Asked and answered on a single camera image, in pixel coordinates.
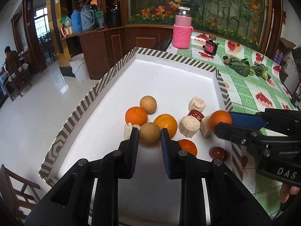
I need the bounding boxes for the small black red jar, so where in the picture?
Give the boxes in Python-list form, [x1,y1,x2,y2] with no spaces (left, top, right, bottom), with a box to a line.
[203,40,219,56]

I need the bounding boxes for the wooden chair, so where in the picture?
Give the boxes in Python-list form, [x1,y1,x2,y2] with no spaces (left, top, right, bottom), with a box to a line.
[1,164,40,223]

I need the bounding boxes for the red jujube date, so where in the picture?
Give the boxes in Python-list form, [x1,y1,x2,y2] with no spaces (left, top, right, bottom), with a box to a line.
[209,146,229,162]
[188,110,204,121]

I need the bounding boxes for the green bok choy right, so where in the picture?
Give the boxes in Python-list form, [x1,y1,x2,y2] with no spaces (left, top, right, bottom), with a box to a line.
[253,62,271,81]

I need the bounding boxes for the orange tangerine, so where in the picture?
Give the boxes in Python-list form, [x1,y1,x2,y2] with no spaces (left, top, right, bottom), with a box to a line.
[178,139,198,157]
[125,107,148,126]
[154,114,178,138]
[209,110,232,132]

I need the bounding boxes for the pink knitted sleeve bottle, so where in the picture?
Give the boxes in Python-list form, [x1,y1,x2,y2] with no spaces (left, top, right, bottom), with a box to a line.
[173,6,193,49]

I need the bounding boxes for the grey thermos kettle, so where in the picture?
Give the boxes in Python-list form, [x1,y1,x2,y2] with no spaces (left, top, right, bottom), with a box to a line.
[81,5,96,32]

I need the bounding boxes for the green bok choy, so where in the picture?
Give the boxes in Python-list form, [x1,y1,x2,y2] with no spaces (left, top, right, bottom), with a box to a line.
[229,57,255,77]
[253,62,271,81]

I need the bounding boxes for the person right hand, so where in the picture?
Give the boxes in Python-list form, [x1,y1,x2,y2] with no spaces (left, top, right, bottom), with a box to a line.
[280,183,300,203]

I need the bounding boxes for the purple bottles on shelf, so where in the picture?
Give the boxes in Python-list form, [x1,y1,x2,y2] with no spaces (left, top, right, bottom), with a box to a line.
[273,50,283,65]

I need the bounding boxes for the seated person in brown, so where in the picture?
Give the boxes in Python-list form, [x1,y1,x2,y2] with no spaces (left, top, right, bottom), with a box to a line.
[5,46,21,76]

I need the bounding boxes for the green fruit print tablecloth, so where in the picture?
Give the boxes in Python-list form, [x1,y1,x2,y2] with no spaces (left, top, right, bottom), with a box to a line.
[167,32,296,217]

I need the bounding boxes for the white tray with striped rim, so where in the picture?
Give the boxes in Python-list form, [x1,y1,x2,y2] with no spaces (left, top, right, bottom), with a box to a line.
[39,47,242,225]

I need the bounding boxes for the wooden cabinet counter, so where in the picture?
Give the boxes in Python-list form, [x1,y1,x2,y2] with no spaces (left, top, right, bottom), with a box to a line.
[61,24,173,80]

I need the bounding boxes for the white plastic bucket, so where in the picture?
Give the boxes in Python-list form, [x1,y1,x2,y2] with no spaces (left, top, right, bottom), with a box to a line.
[69,54,90,82]

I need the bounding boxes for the blue water jug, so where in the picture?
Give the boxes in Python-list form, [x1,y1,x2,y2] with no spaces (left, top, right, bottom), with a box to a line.
[71,10,83,34]

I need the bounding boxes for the brown round longan fruit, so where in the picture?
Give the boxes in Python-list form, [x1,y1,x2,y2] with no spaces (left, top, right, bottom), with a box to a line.
[139,95,157,114]

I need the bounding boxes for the green bok choy left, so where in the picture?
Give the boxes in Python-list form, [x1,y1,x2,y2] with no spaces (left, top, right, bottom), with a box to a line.
[229,57,255,77]

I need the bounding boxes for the beige sugarcane chunk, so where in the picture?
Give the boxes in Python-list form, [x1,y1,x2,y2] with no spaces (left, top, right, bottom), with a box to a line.
[188,96,206,113]
[179,116,201,138]
[123,122,140,140]
[200,113,212,137]

